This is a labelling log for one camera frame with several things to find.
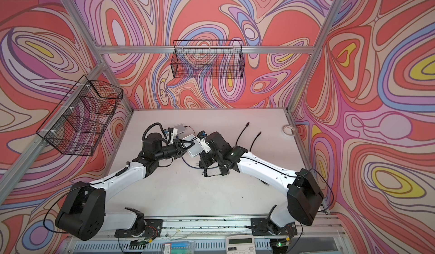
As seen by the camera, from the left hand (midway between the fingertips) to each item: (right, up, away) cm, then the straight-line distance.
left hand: (196, 145), depth 79 cm
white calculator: (+20, -39, -11) cm, 45 cm away
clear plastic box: (-2, -41, -9) cm, 43 cm away
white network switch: (0, -2, +2) cm, 3 cm away
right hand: (+4, -6, +1) cm, 7 cm away
